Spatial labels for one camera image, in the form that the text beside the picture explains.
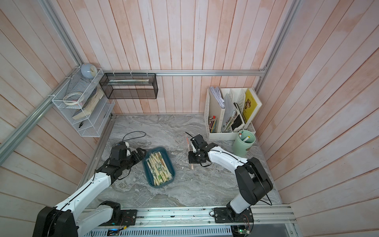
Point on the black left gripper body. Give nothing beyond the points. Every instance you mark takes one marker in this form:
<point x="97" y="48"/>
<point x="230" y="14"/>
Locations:
<point x="130" y="160"/>

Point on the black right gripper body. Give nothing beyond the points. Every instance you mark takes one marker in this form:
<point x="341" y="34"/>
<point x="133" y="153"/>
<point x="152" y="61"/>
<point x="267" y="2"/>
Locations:
<point x="194" y="157"/>

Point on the teal plastic storage tray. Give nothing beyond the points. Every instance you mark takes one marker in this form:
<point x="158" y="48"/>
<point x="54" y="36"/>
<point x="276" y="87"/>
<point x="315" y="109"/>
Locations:
<point x="158" y="168"/>

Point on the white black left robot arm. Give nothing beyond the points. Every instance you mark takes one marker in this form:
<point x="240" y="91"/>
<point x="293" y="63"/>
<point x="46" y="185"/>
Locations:
<point x="66" y="219"/>

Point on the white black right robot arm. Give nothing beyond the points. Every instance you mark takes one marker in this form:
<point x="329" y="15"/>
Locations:
<point x="252" y="180"/>

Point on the bundle of coloured folders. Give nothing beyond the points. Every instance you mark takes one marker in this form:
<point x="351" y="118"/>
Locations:
<point x="213" y="124"/>

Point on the mint green pen cup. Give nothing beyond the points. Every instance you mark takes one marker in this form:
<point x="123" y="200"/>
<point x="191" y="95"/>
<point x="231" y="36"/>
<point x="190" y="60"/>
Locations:
<point x="241" y="148"/>

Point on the black booklet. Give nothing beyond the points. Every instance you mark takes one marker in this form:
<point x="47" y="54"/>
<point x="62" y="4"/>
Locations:
<point x="238" y="123"/>

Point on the white file organizer rack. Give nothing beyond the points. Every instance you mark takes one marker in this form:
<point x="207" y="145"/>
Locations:
<point x="227" y="115"/>

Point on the white papers in organizer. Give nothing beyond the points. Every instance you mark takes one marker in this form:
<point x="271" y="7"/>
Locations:
<point x="216" y="92"/>

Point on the old book on shelf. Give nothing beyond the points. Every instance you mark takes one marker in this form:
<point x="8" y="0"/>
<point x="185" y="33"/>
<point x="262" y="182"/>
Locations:
<point x="89" y="105"/>

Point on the yellow book with animal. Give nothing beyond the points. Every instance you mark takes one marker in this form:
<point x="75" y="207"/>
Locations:
<point x="251" y="106"/>

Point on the roll of tape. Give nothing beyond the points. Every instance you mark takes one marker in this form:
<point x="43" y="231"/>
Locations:
<point x="74" y="98"/>

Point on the small grey globe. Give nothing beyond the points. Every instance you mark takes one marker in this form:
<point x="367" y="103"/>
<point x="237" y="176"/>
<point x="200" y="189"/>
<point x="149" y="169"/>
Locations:
<point x="89" y="71"/>

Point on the white wire wall shelf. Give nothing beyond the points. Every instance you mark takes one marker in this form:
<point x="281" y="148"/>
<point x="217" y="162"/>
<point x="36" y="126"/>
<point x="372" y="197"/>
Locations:
<point x="83" y="102"/>

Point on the black mesh wall basket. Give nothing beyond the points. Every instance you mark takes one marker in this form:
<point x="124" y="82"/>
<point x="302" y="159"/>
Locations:
<point x="129" y="85"/>

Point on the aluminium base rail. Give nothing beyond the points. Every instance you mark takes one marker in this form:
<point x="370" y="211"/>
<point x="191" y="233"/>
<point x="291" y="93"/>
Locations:
<point x="203" y="221"/>

